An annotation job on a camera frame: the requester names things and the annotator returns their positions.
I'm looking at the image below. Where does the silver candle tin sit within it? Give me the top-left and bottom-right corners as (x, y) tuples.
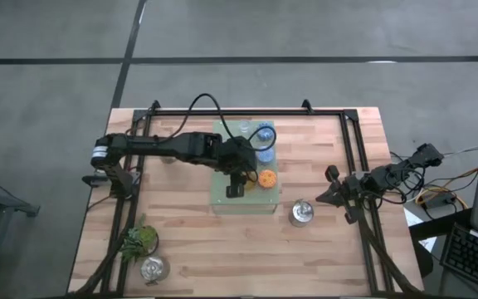
(139, 254), (172, 287)

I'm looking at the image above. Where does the black aluminium rig frame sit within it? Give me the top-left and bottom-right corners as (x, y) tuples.
(72, 99), (422, 298)

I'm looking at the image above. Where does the black keyboard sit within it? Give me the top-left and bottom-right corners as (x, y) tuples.
(440, 222), (478, 297)

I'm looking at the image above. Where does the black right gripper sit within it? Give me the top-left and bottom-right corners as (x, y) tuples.
(315, 164), (367, 226)

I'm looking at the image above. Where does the black power adapter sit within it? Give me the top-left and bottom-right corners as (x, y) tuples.
(423, 194), (458, 211)

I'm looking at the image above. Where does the potted green succulent plant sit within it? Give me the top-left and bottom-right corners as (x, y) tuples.
(119, 214), (160, 265)

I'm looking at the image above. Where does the white paper sheet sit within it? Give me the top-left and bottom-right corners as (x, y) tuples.
(403, 207), (424, 228)

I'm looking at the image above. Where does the green perforated metal shelf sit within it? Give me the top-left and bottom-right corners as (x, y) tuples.
(209, 119), (281, 216)

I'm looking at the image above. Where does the silver candle tin cake label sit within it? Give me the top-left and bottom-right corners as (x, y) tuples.
(287, 198), (316, 229)

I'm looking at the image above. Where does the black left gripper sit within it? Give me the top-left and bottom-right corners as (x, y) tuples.
(216, 135), (261, 199)

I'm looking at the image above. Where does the black side desk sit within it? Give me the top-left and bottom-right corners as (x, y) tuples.
(408, 206), (478, 299)

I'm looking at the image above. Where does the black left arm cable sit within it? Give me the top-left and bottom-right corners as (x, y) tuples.
(155, 92), (279, 153)

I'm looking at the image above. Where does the yellow floor cable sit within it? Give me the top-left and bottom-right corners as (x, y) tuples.
(413, 165), (478, 211)

